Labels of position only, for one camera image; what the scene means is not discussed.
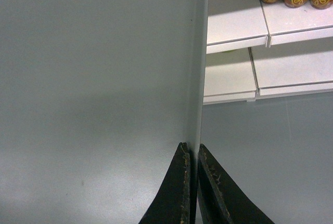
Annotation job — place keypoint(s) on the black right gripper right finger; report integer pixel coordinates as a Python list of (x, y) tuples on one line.
[(220, 199)]

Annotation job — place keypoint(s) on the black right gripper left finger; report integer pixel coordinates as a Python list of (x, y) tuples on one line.
[(176, 199)]

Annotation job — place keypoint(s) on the grey rectangular serving tray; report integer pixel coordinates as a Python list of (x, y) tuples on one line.
[(96, 95)]

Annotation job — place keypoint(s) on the white lower shelf left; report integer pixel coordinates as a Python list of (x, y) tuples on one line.
[(234, 26)]

